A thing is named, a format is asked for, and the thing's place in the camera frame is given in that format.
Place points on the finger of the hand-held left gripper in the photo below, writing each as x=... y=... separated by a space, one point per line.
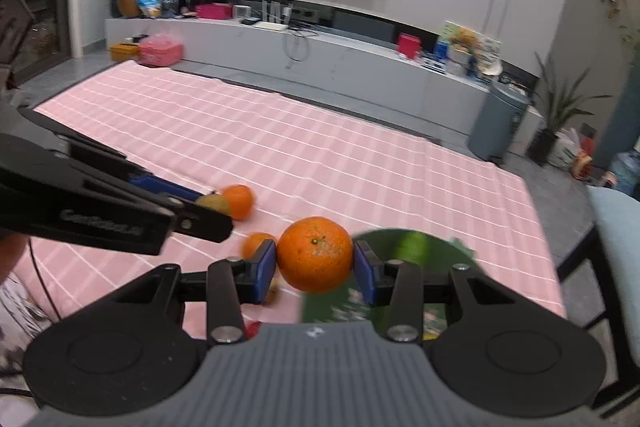
x=205 y=224
x=160 y=187

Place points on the green colander bowl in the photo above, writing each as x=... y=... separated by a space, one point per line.
x=330 y=307

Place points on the blue water jug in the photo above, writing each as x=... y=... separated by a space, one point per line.
x=625 y=172

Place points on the white plastic bag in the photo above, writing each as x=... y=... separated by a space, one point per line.
x=565 y=149

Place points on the long-leaf potted plant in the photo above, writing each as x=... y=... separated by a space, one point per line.
x=555 y=117

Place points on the white router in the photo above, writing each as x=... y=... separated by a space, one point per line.
x=272 y=19

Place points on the pink checked tablecloth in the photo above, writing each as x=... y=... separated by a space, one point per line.
x=300 y=147

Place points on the blue packet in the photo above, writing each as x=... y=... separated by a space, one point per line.
x=440 y=52

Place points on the bench with blue cushion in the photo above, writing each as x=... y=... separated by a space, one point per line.
x=582 y=257

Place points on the yellow box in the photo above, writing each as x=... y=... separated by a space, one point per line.
x=124 y=52

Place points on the white low television console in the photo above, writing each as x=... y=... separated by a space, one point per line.
x=350 y=77

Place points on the red orange bag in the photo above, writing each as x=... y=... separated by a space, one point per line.
x=585 y=159

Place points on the blue snack bag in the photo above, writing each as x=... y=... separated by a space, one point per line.
x=149 y=4

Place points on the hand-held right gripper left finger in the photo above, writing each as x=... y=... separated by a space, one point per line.
x=266 y=271

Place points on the patterned grey white cloth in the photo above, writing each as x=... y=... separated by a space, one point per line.
x=20 y=327

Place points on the printed picture board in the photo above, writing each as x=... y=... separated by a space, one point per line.
x=487 y=47

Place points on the pink storage basket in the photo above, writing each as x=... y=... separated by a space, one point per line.
x=160 y=49

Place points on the grey round trash bin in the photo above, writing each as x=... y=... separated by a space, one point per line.
x=497 y=122

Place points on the small white desk clock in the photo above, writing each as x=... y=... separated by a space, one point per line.
x=242 y=11

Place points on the large orange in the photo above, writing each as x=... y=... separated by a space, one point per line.
x=315 y=254

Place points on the light blue bench cushion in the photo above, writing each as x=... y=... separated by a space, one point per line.
x=617 y=242

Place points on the red box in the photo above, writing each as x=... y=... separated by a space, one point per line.
x=409 y=46

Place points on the green cucumber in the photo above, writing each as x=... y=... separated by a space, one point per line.
x=415 y=244

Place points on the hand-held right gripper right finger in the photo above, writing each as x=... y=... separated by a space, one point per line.
x=364 y=274

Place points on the small yellow-green fruit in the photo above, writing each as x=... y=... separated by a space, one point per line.
x=215 y=205

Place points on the person's left forearm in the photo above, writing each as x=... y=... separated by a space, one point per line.
x=10 y=257

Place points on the magenta tissue box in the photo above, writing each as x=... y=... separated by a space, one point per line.
x=214 y=11

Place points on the small orange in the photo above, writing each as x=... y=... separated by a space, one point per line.
x=240 y=202
x=255 y=244

